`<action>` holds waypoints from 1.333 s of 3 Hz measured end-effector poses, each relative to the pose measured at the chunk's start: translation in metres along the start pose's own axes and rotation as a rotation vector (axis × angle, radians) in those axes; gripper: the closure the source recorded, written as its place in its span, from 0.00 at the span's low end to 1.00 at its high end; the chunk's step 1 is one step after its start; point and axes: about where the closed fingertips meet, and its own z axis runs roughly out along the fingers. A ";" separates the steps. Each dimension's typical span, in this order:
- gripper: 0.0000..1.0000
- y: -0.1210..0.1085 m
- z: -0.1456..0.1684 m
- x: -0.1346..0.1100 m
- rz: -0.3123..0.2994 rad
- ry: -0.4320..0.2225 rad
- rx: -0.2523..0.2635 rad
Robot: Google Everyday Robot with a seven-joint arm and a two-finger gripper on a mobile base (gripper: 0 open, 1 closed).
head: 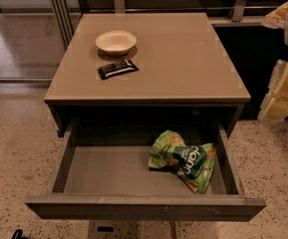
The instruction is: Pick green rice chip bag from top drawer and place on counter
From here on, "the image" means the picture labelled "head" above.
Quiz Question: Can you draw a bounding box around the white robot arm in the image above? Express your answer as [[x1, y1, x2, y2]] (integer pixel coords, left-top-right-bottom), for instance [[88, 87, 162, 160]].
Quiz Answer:
[[258, 2, 288, 124]]

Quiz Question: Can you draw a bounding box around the green rice chip bag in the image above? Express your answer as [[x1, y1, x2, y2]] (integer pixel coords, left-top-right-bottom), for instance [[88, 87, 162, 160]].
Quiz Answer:
[[148, 130, 216, 194]]

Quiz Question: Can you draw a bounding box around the white paper bowl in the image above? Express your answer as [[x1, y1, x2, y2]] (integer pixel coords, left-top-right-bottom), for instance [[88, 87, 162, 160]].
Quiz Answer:
[[96, 31, 137, 57]]

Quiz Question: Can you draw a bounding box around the black object on floor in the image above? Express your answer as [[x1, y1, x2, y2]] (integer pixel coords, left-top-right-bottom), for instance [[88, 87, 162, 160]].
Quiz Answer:
[[11, 229, 29, 239]]

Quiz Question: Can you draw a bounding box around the black snack bar wrapper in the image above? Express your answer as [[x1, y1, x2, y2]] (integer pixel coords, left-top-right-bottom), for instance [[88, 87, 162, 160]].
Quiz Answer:
[[97, 60, 139, 80]]

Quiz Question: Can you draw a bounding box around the metal window frame rail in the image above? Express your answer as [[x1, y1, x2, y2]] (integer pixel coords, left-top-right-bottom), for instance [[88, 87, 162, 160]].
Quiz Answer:
[[45, 0, 288, 50]]

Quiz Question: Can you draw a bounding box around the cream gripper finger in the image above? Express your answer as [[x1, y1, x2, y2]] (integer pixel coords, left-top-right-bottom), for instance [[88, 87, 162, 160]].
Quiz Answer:
[[258, 60, 288, 121], [261, 1, 288, 29]]

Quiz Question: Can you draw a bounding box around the open grey top drawer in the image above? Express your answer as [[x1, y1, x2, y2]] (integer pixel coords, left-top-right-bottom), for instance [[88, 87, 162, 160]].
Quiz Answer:
[[25, 121, 266, 221]]

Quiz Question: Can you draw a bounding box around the grey drawer cabinet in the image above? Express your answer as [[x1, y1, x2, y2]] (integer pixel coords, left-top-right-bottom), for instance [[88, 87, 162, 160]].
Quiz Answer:
[[45, 13, 250, 133]]

